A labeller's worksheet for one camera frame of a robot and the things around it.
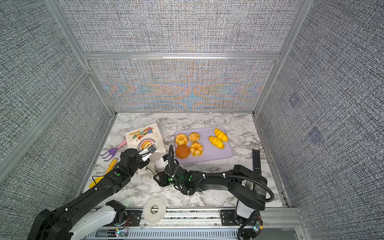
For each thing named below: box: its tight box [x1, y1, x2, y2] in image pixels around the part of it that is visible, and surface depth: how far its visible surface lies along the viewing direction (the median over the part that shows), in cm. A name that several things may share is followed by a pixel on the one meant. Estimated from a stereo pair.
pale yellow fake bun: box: [188, 132, 201, 143], surface depth 102 cm
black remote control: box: [252, 149, 262, 176], surface depth 95 cm
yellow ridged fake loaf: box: [214, 128, 229, 142], surface depth 104 cm
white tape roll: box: [143, 197, 167, 224], surface depth 78 cm
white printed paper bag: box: [125, 123, 166, 175], surface depth 90 cm
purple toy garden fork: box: [99, 140, 127, 162], surface depth 100 cm
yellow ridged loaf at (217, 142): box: [208, 136, 225, 149], surface depth 102 cm
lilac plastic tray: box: [174, 126, 233, 164], surface depth 102 cm
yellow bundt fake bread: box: [175, 133, 188, 146], surface depth 102 cm
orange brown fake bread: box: [175, 144, 190, 159], surface depth 95 cm
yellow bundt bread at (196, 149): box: [189, 142, 204, 157], surface depth 97 cm
